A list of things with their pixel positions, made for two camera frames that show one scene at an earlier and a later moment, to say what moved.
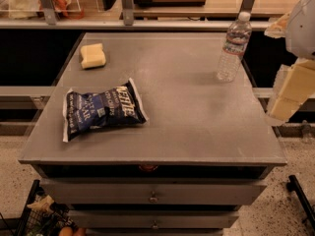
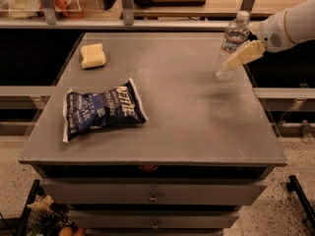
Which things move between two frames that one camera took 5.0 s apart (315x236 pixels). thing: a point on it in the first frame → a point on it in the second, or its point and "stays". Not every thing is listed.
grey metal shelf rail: x=21 y=23 stays
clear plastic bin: x=23 y=1 stays
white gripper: x=302 y=29 → x=273 y=33
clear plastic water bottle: x=236 y=45 stays
